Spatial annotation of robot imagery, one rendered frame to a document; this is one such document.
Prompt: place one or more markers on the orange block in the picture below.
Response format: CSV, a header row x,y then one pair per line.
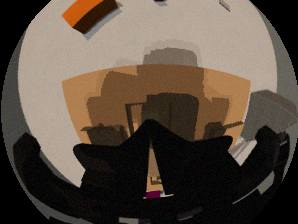
x,y
84,13

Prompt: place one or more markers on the magenta block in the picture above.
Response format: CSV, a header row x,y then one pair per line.
x,y
153,194

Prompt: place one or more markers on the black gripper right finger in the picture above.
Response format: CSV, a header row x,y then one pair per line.
x,y
174,153

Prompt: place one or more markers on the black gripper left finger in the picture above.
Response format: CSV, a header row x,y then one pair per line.
x,y
132,156

